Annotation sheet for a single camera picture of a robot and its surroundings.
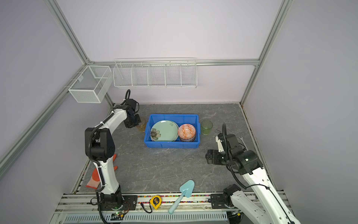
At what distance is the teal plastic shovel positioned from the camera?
2.43ft

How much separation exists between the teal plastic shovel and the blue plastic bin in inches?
8.9

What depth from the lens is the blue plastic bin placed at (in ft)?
2.96
